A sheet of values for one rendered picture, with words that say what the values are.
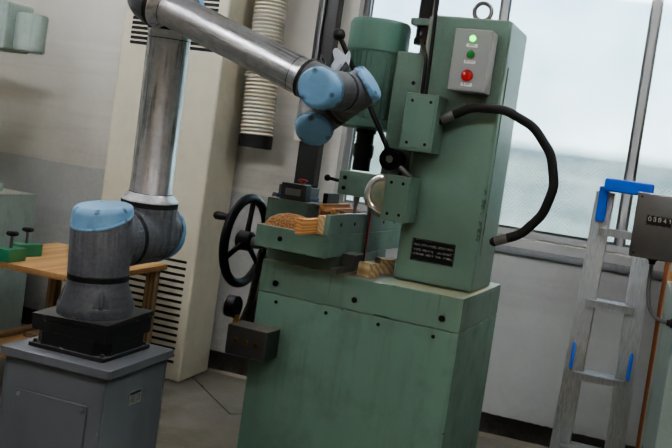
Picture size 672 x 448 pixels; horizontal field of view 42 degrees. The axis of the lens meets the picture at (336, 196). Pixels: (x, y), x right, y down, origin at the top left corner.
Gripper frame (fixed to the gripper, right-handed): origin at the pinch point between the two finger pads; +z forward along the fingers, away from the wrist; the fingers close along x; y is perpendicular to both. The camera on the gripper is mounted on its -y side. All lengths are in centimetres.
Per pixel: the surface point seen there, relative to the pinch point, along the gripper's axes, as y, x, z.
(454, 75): -15.9, -29.5, -8.0
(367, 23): -0.8, -11.8, 15.6
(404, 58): -12.3, -17.0, 8.3
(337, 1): -38, 30, 155
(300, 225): -19.1, 17.9, -36.7
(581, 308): -126, -20, 12
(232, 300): -32, 49, -36
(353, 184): -33.4, 12.3, -4.9
